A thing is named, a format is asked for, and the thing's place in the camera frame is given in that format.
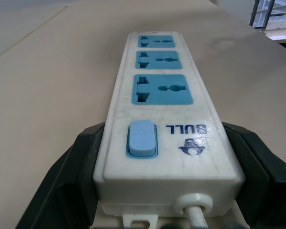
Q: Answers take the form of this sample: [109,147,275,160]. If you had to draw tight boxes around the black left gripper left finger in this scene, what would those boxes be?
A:
[16,121,107,229]

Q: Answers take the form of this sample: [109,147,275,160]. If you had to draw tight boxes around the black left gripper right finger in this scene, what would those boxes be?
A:
[222,121,286,229]

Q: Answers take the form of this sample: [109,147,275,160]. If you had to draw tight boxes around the white power strip blue sockets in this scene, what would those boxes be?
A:
[92,31,245,229]

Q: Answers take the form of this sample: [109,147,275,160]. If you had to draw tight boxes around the white power strip cable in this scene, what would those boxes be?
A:
[185,204,209,229]

